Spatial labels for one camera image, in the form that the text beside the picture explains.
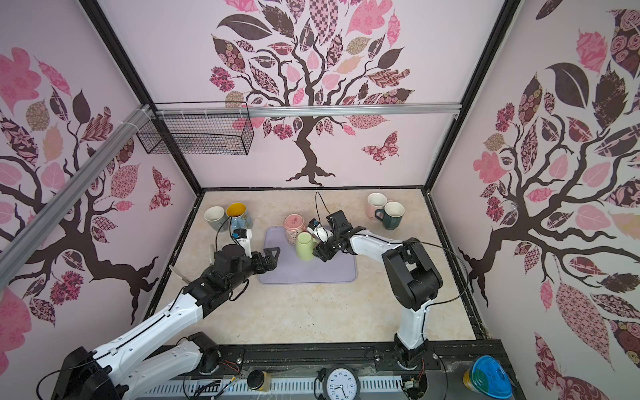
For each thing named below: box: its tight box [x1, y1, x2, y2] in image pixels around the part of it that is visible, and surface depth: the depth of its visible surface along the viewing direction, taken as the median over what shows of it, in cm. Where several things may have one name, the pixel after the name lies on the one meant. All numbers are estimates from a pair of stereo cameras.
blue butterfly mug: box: [226, 202, 253, 235], surface depth 102 cm
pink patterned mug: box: [366, 192, 388, 220], surface depth 106 cm
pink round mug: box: [283, 212, 307, 246], surface depth 95 cm
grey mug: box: [204, 205, 230, 233], surface depth 102 cm
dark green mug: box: [375, 201, 406, 231], surface depth 103 cm
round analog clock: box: [323, 366, 361, 400], surface depth 69 cm
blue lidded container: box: [462, 355, 514, 400], surface depth 64 cm
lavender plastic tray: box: [258, 225, 358, 285], surface depth 93 cm
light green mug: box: [295, 231, 320, 261], surface depth 93 cm
